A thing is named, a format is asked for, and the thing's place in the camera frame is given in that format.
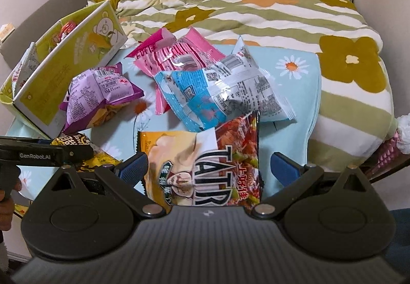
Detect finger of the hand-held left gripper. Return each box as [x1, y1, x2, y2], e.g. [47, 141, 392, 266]
[64, 143, 94, 162]

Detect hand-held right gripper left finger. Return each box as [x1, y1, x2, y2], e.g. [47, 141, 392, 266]
[40, 152, 168, 218]

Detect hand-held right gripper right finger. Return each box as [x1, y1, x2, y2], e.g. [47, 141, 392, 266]
[250, 152, 369, 219]

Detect black orange snack packet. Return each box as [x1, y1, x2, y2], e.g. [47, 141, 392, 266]
[51, 133, 123, 176]

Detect orange TATR snack bag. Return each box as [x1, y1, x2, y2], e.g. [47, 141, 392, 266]
[195, 111, 264, 208]

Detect purple snack packet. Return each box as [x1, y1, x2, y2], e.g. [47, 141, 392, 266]
[59, 62, 145, 136]

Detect green cardboard box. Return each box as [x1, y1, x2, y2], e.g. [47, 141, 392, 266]
[0, 0, 129, 140]

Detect white barcode snack packet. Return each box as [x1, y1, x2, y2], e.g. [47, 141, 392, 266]
[208, 36, 296, 122]

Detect light blue snack packet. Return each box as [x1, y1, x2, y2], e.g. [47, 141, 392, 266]
[154, 68, 239, 133]

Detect pink snack packet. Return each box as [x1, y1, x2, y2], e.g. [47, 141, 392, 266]
[133, 27, 227, 115]

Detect person's left hand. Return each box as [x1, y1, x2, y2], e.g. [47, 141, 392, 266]
[0, 179, 23, 232]

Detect light blue daisy cloth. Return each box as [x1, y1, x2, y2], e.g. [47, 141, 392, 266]
[6, 44, 322, 205]

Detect yellow packet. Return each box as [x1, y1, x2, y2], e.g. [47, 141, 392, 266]
[13, 202, 30, 216]

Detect pink patterned bag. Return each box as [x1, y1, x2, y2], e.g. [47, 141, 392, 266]
[368, 114, 410, 177]

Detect blue jeans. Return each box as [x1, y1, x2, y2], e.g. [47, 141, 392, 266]
[388, 207, 410, 260]

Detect grey headboard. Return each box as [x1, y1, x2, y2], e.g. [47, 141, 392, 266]
[0, 0, 97, 88]

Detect floral striped blanket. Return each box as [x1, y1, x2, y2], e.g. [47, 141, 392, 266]
[88, 0, 399, 172]

